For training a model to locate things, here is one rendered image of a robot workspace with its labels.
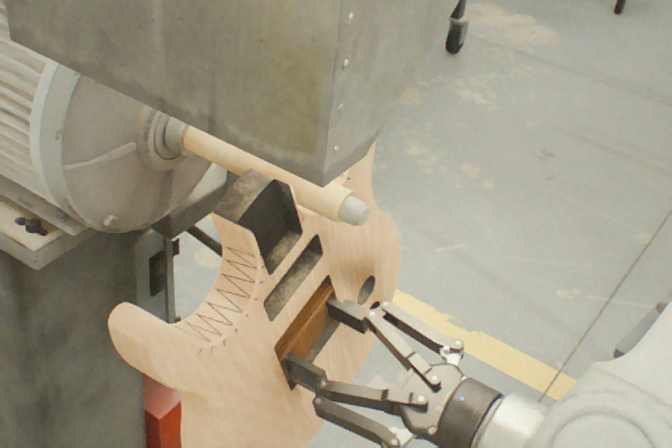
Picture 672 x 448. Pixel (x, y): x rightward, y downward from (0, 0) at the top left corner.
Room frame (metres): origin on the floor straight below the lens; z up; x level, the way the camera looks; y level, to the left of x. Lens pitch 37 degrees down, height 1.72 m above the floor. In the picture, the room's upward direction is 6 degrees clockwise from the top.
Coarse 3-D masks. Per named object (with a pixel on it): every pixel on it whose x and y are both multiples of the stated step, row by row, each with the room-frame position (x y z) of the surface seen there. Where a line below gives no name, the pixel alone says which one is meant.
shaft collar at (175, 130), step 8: (168, 120) 0.73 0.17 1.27; (176, 120) 0.73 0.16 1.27; (168, 128) 0.73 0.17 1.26; (176, 128) 0.72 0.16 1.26; (184, 128) 0.72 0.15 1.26; (168, 136) 0.72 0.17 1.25; (176, 136) 0.72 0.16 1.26; (168, 144) 0.73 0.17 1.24; (176, 144) 0.72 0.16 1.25; (176, 152) 0.72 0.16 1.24; (184, 152) 0.72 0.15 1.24
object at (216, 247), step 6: (228, 174) 0.96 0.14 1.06; (234, 174) 0.95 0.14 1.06; (228, 180) 0.96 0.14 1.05; (234, 180) 0.95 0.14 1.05; (228, 186) 0.96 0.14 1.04; (192, 228) 0.98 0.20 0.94; (198, 228) 0.99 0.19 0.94; (192, 234) 0.98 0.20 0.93; (198, 234) 0.98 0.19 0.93; (204, 234) 0.98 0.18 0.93; (204, 240) 0.98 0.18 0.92; (210, 240) 0.98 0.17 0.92; (210, 246) 0.98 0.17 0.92; (216, 246) 0.98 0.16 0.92; (222, 246) 0.98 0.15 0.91; (216, 252) 0.98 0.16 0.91; (222, 252) 0.98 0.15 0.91
